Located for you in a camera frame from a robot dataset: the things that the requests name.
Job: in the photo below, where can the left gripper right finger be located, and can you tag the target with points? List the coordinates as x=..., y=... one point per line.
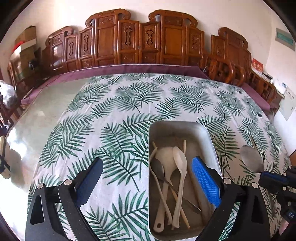
x=251, y=223

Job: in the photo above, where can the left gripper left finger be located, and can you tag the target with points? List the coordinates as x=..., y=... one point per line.
x=43, y=222

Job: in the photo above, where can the metal spoon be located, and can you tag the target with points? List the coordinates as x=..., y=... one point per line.
x=251, y=158
x=158, y=168

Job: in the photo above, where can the large white plastic spoon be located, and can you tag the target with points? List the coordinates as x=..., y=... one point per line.
x=181, y=163

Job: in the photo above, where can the white plastic ladle spoon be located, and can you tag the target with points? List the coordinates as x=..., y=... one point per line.
x=165, y=156

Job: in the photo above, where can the red paper box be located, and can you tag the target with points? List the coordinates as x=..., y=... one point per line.
x=257, y=66

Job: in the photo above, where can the grey metal tray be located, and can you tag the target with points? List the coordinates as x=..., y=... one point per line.
x=199, y=143

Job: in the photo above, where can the palm leaf tablecloth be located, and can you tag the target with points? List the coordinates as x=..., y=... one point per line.
x=110, y=118

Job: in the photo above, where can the white plastic bag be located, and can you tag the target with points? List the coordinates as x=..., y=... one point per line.
x=10, y=97

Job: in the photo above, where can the purple bench cushion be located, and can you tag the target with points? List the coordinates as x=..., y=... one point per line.
x=192, y=71

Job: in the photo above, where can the stacked cardboard boxes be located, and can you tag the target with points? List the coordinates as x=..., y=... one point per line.
x=24, y=49

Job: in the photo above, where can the carved wooden bench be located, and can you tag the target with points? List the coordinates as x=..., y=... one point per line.
x=169, y=37

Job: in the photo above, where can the white wall panel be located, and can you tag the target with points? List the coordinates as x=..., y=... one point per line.
x=287, y=104

